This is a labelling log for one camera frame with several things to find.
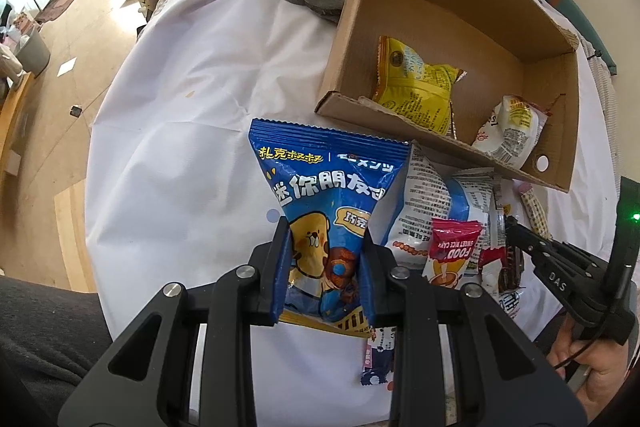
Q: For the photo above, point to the wooden bench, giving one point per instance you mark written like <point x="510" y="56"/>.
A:
<point x="12" y="122"/>

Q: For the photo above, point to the white blue snack packet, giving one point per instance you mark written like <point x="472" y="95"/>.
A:
<point x="415" y="202"/>

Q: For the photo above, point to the teal cushion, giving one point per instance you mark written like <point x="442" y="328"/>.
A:
<point x="575" y="7"/>

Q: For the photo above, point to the yellow snack packet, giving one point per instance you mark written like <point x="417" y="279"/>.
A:
<point x="415" y="82"/>

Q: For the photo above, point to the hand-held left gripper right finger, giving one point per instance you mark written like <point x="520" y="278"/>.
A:
<point x="371" y="277"/>

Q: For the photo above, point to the small blue white candy packet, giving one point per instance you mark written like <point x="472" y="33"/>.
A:
<point x="377" y="357"/>

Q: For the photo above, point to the white dotted table cloth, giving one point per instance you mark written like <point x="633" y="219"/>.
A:
<point x="190" y="107"/>

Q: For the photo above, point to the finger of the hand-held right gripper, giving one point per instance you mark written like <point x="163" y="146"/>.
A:
<point x="545" y="249"/>
<point x="557" y="282"/>

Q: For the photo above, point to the small dark floor object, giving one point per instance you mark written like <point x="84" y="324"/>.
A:
<point x="75" y="111"/>

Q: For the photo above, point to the white paper sheet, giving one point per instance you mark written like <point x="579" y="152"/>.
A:
<point x="65" y="68"/>

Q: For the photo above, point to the white red snack packet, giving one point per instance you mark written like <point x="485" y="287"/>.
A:
<point x="510" y="132"/>

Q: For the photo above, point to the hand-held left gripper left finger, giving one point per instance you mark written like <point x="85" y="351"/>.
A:
<point x="281" y="277"/>

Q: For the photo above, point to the grey trash bin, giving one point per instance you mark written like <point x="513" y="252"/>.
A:
<point x="35" y="52"/>

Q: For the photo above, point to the person's dark grey trousers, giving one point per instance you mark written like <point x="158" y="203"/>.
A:
<point x="45" y="347"/>

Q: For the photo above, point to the person's right hand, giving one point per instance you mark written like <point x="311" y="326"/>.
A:
<point x="605" y="372"/>

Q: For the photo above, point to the striped candy stick packet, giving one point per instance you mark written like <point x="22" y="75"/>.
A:
<point x="535" y="207"/>

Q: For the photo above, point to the blue cartoon snack bag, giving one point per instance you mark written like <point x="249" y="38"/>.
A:
<point x="320" y="177"/>

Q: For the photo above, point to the brown white snack packet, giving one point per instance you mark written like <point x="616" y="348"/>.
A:
<point x="500" y="277"/>

